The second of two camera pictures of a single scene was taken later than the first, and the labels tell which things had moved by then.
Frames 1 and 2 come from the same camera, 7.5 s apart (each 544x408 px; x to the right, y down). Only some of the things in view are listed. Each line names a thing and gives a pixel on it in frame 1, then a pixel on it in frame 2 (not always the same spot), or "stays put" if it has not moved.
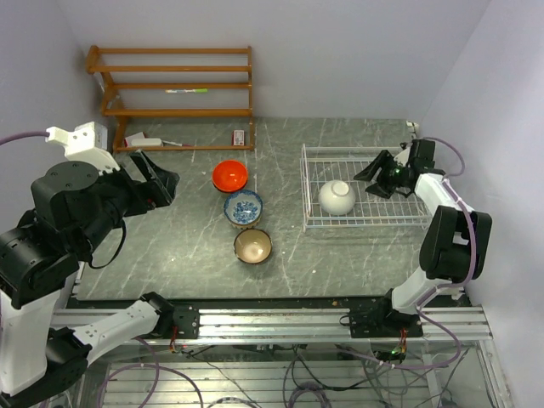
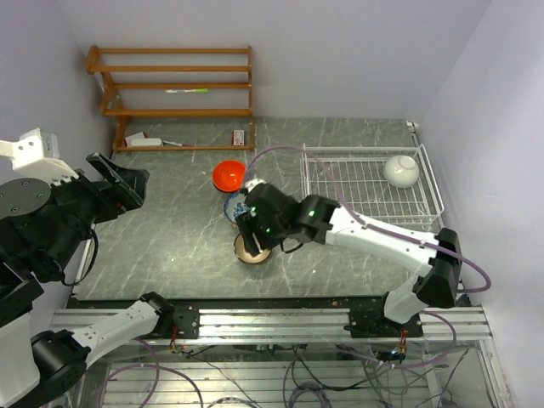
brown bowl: (252, 246) stays put
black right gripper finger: (371, 171) → (245, 222)
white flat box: (140, 140) stays put
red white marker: (172, 143) stays put
